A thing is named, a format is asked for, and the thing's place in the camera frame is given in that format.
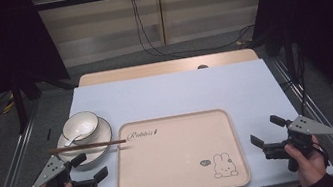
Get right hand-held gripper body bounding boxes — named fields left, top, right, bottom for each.
left=257, top=110, right=333, bottom=177

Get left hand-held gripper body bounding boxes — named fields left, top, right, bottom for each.
left=26, top=149, right=98, bottom=187

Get person's right hand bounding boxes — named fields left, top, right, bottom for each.
left=282, top=133, right=333, bottom=187

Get brown wooden chopstick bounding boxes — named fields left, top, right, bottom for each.
left=47, top=136, right=128, bottom=155
left=47, top=138, right=128, bottom=157

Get white ceramic spoon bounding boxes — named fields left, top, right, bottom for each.
left=62, top=132, right=87, bottom=148

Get white plate with dark rim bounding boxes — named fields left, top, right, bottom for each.
left=52, top=115, right=117, bottom=170

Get white bowl with dark rim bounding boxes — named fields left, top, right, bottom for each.
left=59, top=108, right=103, bottom=145

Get black metal stand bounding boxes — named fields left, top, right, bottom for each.
left=7, top=74, right=32, bottom=135

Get beige tray with rabbit print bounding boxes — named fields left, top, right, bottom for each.
left=105, top=104, right=253, bottom=187

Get white table mat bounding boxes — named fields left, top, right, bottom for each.
left=52, top=48, right=333, bottom=187

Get wooden table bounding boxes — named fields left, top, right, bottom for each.
left=76, top=46, right=260, bottom=89

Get black floor cables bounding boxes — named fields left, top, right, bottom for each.
left=274, top=47, right=313, bottom=111

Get yellow floor cable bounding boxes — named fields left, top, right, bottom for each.
left=0, top=91, right=19, bottom=116

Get black hanging cable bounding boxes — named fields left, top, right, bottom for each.
left=129, top=0, right=259, bottom=63

